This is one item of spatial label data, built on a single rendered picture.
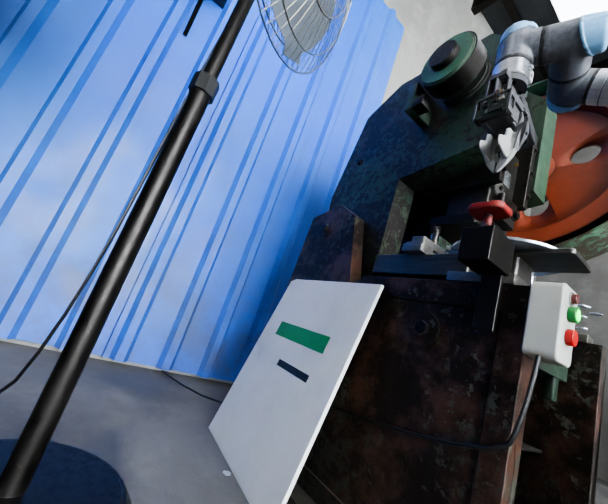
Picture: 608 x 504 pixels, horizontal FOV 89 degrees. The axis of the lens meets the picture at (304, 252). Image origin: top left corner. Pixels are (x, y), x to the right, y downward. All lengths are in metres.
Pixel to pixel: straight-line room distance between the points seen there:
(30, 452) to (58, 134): 1.31
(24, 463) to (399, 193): 1.12
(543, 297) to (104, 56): 1.86
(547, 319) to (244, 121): 1.71
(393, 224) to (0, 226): 1.50
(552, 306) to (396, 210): 0.61
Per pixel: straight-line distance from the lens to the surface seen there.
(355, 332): 0.82
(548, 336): 0.67
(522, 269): 1.02
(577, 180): 1.57
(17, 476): 0.74
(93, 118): 1.77
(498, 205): 0.70
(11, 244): 1.68
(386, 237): 1.08
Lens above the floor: 0.41
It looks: 13 degrees up
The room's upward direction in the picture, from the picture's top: 19 degrees clockwise
